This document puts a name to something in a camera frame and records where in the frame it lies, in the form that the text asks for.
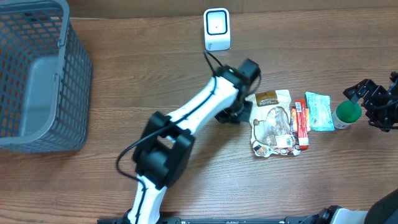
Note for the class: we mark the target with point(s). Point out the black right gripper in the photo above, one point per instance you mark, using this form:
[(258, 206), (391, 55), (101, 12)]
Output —
[(367, 94)]

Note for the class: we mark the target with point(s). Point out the red white snack packet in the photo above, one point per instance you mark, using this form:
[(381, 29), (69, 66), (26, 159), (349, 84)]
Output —
[(270, 121)]

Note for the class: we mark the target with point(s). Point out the green lid jar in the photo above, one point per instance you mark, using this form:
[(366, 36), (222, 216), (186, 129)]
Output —
[(346, 114)]

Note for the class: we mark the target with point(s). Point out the teal snack packet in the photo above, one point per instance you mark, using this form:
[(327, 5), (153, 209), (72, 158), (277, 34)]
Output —
[(320, 112)]

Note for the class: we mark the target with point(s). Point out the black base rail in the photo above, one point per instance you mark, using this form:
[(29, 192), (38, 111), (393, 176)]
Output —
[(177, 220)]

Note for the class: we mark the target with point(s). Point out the orange juice carton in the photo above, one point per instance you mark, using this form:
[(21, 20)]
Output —
[(294, 125)]

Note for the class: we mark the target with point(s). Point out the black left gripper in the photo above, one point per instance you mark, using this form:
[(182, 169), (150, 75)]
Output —
[(237, 113)]

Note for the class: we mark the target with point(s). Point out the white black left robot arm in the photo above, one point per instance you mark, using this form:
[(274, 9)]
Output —
[(162, 153)]

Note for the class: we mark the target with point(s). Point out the grey plastic mesh basket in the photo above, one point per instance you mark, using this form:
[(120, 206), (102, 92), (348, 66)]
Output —
[(46, 77)]

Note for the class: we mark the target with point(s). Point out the red stick snack packet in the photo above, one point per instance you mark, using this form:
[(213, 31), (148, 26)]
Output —
[(302, 131)]

